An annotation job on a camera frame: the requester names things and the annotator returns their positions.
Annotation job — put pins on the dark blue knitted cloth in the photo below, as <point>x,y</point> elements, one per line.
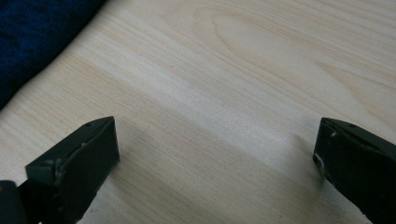
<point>34,37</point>

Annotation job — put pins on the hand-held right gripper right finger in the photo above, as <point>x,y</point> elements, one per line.
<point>358,168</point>

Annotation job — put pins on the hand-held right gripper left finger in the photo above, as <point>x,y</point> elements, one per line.
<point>84,165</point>

